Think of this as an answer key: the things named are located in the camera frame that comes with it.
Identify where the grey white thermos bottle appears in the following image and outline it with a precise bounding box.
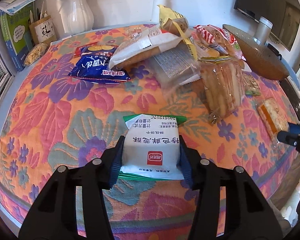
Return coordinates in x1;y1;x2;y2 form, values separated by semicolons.
254;16;273;45

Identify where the white blue paper box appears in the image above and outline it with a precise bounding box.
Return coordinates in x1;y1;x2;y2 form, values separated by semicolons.
0;0;36;16

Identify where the clear sliced toast bag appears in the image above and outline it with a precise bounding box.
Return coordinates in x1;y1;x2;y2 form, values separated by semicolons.
200;58;245;124

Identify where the white green snack packet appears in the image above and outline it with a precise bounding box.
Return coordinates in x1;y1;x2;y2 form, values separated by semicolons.
119;114;187;180

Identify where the yellow cake snack packet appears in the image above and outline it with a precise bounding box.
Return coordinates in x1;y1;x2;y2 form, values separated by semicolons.
158;5;198;60

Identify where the clear bag of nuts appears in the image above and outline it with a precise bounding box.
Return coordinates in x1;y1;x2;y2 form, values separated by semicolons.
23;43;49;67

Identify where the white ceramic vase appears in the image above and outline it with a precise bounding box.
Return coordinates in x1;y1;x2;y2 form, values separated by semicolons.
58;0;94;35

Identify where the floral orange tablecloth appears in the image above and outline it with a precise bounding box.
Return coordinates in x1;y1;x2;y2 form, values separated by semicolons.
0;23;300;240

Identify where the blue cracker bag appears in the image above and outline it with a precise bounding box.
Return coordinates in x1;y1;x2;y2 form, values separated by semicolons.
68;44;130;84

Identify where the clear wafer packet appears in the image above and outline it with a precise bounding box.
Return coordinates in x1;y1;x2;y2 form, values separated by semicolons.
149;42;200;99

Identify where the black wall television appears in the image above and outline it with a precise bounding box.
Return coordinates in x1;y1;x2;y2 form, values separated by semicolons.
234;0;300;50

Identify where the white lamp stand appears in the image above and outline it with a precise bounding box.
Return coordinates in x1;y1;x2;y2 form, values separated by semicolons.
151;0;167;23

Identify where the small green cracker packet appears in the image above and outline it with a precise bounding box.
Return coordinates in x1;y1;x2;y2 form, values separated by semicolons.
242;72;261;96

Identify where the white bread loaf bag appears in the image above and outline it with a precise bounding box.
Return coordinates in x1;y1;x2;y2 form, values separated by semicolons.
108;25;181;70

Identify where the orange cracker packet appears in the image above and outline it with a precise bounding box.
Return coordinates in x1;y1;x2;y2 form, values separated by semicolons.
257;98;289;141

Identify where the red white snack bag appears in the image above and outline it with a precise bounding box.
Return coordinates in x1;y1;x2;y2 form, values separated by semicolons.
194;24;243;59

